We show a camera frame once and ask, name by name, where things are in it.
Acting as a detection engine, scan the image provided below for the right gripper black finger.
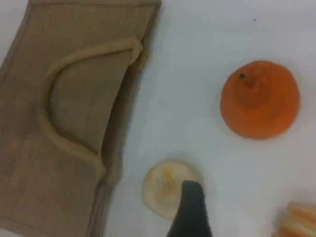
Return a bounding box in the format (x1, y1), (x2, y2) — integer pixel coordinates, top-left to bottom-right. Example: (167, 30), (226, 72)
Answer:
(166, 180), (213, 237)

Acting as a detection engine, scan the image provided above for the pale round egg yolk pastry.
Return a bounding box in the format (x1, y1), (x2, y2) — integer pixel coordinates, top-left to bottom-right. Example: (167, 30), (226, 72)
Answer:
(142, 159), (204, 220)

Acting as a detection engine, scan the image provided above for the brown jute tote bag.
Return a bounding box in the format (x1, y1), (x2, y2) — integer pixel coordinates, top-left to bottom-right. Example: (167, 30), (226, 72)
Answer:
(0, 0), (162, 237)

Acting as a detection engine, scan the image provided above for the long orange striped bread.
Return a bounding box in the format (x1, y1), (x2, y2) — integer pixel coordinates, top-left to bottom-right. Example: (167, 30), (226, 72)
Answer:
(271, 201), (316, 237)

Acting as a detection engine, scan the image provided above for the orange tangerine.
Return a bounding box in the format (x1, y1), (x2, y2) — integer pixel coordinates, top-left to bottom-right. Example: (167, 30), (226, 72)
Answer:
(220, 60), (301, 141)

